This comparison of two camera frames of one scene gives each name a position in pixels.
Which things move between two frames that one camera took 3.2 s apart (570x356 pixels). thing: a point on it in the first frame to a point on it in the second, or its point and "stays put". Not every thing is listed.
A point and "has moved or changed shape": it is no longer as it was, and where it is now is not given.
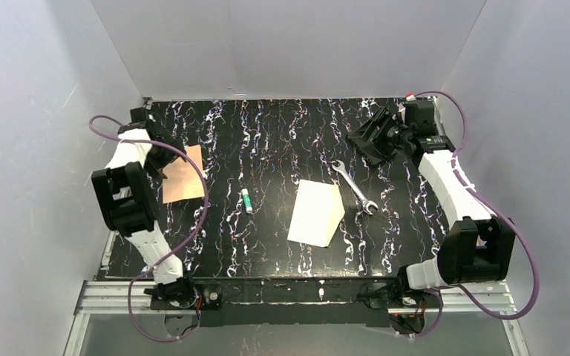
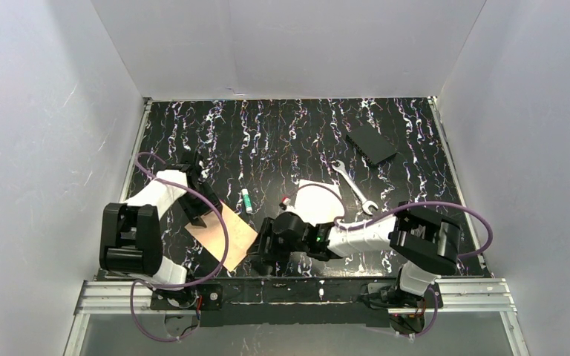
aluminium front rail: x=117 y=297 stays put
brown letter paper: x=183 y=181 has moved or changed shape
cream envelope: x=318 y=212 stays put
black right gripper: x=377 y=139 to x=264 y=244
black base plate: x=302 y=302 stays put
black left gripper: x=159 y=160 to x=199 y=207
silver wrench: x=367 y=204 stays put
